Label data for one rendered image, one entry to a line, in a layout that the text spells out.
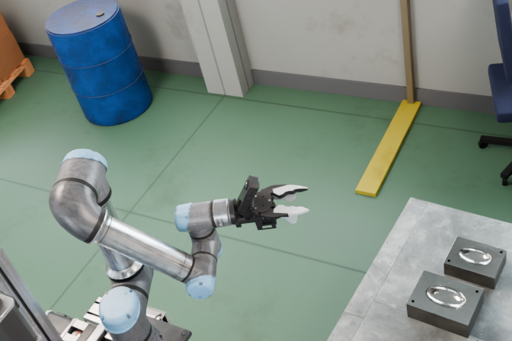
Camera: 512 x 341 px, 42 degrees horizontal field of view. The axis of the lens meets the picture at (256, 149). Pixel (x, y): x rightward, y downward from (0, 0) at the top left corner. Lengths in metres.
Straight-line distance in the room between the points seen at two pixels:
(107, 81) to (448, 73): 2.25
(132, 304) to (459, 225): 1.24
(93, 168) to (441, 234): 1.32
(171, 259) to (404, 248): 1.02
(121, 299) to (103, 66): 2.89
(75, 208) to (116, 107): 3.18
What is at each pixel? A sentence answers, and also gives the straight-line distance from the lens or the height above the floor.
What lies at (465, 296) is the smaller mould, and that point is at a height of 0.87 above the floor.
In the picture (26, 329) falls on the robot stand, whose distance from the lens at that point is 1.78.
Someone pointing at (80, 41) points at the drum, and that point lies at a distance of 4.56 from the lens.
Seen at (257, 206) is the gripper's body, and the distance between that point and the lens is 1.76.
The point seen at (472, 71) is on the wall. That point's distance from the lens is 4.19.
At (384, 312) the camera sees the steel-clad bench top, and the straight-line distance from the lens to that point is 2.31.
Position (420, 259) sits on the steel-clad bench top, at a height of 0.80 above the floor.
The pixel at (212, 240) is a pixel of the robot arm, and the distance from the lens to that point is 1.85.
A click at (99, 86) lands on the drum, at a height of 0.35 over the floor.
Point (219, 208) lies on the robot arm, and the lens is 1.78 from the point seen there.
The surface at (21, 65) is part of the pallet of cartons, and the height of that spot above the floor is 0.11.
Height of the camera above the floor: 2.67
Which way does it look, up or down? 39 degrees down
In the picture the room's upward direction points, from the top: 15 degrees counter-clockwise
